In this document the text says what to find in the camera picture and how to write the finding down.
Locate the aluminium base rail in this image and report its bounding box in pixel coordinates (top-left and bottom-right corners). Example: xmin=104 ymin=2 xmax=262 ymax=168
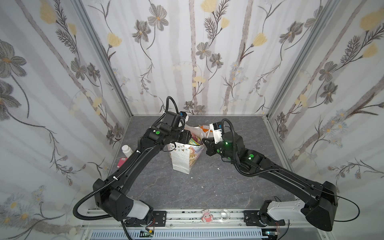
xmin=83 ymin=207 xmax=331 ymax=240

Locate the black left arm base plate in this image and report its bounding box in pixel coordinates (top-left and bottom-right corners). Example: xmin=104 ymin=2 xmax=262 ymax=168
xmin=153 ymin=211 xmax=167 ymax=228

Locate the white slotted cable duct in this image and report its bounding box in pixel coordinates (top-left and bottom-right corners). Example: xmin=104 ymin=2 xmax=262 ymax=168
xmin=89 ymin=228 xmax=268 ymax=240

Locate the white plastic bottle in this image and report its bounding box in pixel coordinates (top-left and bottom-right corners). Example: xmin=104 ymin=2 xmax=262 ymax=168
xmin=122 ymin=145 xmax=133 ymax=159

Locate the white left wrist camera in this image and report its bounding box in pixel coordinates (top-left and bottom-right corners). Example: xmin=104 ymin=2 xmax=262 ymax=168
xmin=179 ymin=111 xmax=189 ymax=122

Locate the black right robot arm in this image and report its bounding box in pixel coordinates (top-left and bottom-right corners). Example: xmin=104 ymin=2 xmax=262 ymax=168
xmin=202 ymin=119 xmax=341 ymax=232

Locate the small pink object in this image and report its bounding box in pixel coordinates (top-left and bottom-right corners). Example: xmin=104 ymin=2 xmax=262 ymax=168
xmin=117 ymin=158 xmax=127 ymax=169

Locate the green yellow Fox's candy bag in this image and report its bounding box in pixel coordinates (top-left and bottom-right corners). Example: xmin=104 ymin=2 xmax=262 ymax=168
xmin=188 ymin=137 xmax=203 ymax=146

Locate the white cartoon paper bag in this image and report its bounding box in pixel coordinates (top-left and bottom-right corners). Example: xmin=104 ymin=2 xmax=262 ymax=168
xmin=167 ymin=126 xmax=213 ymax=174

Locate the small orange snack packet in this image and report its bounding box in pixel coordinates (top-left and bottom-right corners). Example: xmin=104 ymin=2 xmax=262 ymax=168
xmin=200 ymin=125 xmax=211 ymax=134

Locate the clear round suction cup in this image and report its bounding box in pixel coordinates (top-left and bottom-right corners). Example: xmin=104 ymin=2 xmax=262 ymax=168
xmin=220 ymin=209 xmax=231 ymax=221

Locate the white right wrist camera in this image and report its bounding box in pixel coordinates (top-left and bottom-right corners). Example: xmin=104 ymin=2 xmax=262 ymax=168
xmin=210 ymin=122 xmax=223 ymax=144

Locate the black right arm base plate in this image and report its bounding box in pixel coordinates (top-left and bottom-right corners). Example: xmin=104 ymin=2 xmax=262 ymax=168
xmin=244 ymin=210 xmax=286 ymax=228

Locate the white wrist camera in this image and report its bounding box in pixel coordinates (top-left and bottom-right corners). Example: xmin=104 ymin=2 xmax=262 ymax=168
xmin=179 ymin=111 xmax=189 ymax=122
xmin=210 ymin=122 xmax=223 ymax=144

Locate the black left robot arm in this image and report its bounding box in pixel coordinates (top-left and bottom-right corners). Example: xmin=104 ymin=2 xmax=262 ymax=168
xmin=73 ymin=96 xmax=191 ymax=225

